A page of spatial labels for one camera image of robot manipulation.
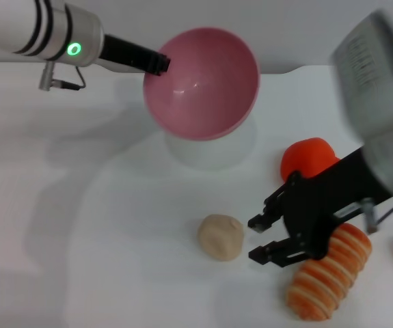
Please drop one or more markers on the beige egg yolk pastry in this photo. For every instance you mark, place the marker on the beige egg yolk pastry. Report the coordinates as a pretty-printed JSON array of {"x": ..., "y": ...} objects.
[{"x": 220, "y": 239}]

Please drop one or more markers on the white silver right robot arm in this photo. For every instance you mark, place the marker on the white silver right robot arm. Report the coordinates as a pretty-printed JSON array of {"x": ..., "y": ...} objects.
[{"x": 377, "y": 85}]

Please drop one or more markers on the orange striped bread roll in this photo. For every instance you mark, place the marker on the orange striped bread roll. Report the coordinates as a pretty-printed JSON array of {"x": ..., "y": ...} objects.
[{"x": 329, "y": 276}]

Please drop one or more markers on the red toy apple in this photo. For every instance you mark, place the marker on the red toy apple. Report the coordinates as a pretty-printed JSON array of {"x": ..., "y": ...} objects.
[{"x": 309, "y": 157}]

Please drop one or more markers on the pink plastic bowl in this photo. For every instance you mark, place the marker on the pink plastic bowl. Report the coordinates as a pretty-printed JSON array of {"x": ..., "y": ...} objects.
[{"x": 203, "y": 85}]

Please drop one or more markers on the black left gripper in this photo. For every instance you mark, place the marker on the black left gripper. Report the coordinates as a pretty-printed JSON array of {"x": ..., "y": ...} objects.
[{"x": 128, "y": 54}]

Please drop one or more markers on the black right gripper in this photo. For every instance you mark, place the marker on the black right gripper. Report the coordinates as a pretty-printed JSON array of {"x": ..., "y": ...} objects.
[{"x": 329, "y": 194}]

